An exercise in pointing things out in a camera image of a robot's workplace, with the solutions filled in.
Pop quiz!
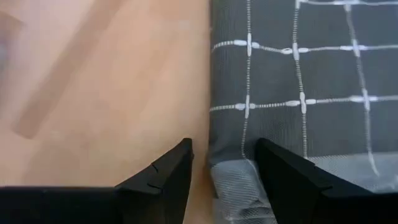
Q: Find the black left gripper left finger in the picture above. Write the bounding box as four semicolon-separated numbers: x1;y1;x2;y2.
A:
0;138;194;224

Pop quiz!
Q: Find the grey towel with white checks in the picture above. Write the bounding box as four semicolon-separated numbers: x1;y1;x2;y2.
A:
208;0;398;224

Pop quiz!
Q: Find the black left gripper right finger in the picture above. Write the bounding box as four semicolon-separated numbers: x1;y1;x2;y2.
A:
254;138;398;224

